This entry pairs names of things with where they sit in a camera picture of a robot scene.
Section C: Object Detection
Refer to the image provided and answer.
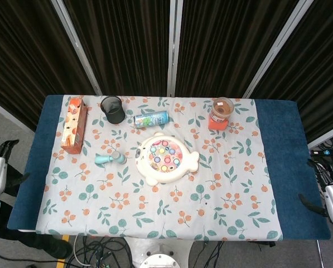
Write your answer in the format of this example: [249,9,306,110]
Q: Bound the teal toy hammer grey ends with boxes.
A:
[94,151,127,166]

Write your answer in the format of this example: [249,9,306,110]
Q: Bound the dark pleated partition panel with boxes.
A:
[63,0,175,97]
[250,0,333,143]
[0,0,96,132]
[175,0,302,99]

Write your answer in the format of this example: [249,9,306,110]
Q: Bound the black mesh pen cup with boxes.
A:
[100,95,126,125]

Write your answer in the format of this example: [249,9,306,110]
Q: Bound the clear plastic snack jar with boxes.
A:
[210,97,235,123]

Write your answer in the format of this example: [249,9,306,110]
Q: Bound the white whack-a-mole toy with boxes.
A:
[134,132,200,186]

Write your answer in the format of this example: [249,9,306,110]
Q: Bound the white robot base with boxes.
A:
[126,236,195,268]

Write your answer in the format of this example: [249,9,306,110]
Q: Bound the orange cardboard snack box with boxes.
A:
[60,96,88,155]

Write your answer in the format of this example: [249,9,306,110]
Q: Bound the white floor cable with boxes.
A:
[72,236,93,266]

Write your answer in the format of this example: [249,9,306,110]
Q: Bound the light blue drink can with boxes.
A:
[133,110,171,129]

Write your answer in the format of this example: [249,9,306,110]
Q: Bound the grey partition post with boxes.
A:
[167,0,184,97]
[243,0,314,99]
[51,0,102,96]

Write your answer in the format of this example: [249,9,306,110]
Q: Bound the black rounded floor object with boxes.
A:
[0,231,73,260]

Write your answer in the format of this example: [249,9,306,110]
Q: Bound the dark blue table mat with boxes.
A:
[7,94,331,241]

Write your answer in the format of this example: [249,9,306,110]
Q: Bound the floral fruit print tablecloth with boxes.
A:
[35,94,284,242]

